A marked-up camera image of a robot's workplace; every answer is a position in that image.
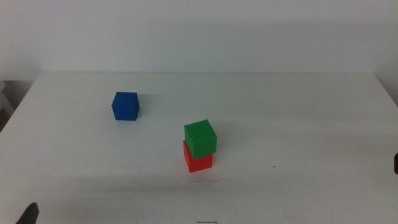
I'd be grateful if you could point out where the blue cube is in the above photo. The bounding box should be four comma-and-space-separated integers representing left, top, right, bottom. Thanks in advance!
111, 91, 141, 121

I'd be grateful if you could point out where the green cube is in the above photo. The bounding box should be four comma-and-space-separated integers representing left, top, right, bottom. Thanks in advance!
183, 119, 218, 160

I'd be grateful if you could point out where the red cube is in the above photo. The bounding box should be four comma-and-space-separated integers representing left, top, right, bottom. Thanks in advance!
182, 139, 214, 174

